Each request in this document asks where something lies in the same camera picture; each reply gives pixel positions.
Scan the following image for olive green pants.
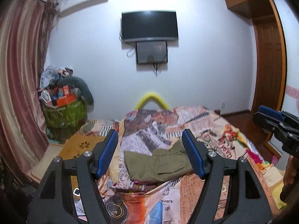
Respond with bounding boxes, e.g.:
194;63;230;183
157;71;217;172
124;139;193;183

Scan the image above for person right hand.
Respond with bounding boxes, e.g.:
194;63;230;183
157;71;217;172
280;155;298;203

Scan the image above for wooden door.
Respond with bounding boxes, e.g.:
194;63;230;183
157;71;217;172
251;16;286;114

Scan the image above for wooden lap desk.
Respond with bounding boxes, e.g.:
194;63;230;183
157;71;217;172
27;135;105;183

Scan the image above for printed newspaper pattern blanket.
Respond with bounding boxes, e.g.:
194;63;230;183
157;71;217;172
70;105;288;224

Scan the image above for green storage basket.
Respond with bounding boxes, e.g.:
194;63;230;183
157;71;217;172
43;99;87;128

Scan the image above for orange box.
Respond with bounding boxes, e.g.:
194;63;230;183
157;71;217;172
56;95;76;107

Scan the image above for striped red curtain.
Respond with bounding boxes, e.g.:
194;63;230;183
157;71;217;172
1;0;58;184

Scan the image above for small black wall monitor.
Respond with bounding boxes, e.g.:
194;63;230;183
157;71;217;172
136;41;168;64

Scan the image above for wall mounted black television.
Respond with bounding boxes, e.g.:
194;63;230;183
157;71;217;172
121;11;178;42

